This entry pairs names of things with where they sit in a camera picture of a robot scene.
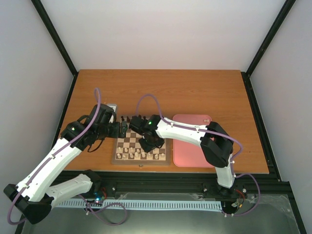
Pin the black frame post left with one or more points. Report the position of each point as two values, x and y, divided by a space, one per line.
40 9

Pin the wooden chess board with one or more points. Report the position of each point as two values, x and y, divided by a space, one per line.
131 140

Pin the black frame post right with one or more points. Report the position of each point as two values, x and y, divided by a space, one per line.
278 21

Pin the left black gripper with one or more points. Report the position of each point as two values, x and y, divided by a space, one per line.
116 133

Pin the pink plastic tray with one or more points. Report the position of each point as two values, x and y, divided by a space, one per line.
186 154

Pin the light blue cable duct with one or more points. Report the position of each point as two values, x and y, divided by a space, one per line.
157 205

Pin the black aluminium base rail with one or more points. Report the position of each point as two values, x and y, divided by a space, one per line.
187 183

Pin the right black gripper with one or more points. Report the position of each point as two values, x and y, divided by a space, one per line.
147 148

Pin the black frame post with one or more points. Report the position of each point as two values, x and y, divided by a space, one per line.
278 21
40 9

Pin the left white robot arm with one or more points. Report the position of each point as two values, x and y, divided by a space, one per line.
34 197

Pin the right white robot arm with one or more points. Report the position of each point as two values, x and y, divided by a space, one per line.
216 145

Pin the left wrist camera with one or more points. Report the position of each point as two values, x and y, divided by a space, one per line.
106 114

